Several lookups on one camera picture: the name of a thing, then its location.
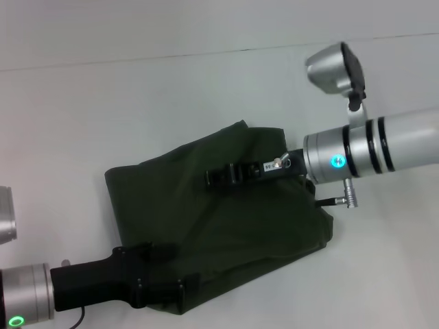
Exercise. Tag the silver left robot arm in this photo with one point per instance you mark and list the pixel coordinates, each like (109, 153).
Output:
(25, 296)

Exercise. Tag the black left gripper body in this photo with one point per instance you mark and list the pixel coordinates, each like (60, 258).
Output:
(99, 277)

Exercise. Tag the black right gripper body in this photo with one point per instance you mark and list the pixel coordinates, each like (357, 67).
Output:
(281, 168)

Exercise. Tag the dark green FREE t-shirt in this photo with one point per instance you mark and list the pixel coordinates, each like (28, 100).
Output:
(223, 205)

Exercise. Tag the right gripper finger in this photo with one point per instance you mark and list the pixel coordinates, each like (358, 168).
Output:
(229, 174)

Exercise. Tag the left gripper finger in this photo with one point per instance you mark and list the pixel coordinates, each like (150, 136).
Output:
(171, 289)
(157, 252)

